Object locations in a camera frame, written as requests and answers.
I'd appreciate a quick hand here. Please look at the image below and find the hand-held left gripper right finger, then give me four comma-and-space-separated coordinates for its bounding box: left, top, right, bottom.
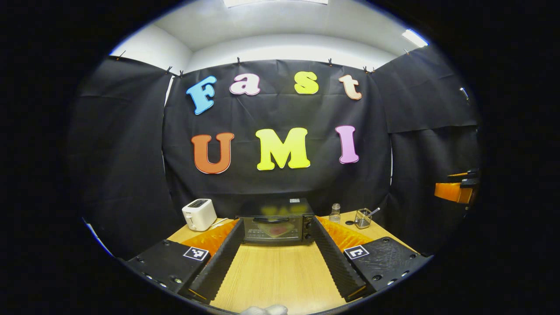
310, 215, 431, 302

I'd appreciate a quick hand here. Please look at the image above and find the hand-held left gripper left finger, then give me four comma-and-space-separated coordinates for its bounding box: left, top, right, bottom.
125, 217, 245, 303

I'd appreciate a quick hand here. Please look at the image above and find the white rectangular plate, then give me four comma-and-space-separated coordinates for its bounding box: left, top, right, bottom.
254, 221, 296, 239

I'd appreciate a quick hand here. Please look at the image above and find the pink round food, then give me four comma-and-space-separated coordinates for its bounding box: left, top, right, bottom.
263, 224, 291, 237

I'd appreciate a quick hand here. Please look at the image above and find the black electric oven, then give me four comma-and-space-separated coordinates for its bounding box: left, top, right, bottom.
236, 198, 315, 245

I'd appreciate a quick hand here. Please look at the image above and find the white toaster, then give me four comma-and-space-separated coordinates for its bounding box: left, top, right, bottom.
182, 199, 217, 231

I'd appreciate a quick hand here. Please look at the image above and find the ceiling light panel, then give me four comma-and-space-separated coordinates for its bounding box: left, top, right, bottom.
223, 0, 329, 8
402, 28, 429, 48

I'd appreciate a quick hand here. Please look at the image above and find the wire mesh holder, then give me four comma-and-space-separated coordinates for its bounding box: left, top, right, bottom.
354, 208, 372, 230

